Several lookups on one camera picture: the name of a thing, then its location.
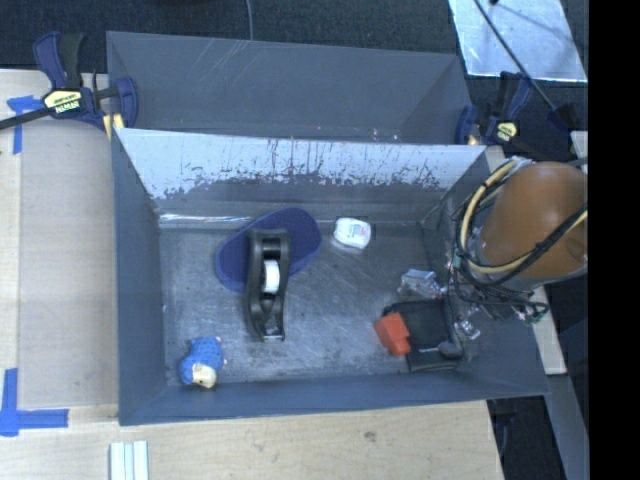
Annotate grey metal bin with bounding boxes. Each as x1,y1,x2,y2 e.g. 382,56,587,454
105,30,552,427

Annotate white dental floss box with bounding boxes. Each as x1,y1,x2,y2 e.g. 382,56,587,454
332,216,373,251

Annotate blue and cream toy animal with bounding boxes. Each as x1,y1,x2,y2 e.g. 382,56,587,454
178,336,228,391

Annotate orange-red block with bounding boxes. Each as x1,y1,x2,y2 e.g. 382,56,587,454
374,312,413,357

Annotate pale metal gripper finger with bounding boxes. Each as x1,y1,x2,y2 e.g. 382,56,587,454
398,267,444,301
456,317,483,343

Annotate black tape dispenser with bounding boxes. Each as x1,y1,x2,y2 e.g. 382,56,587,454
242,227,293,344

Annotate black flat case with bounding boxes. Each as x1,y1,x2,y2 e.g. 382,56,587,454
381,299,465,374

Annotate dark blue oval lid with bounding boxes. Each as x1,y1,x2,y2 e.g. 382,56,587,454
215,206,323,295

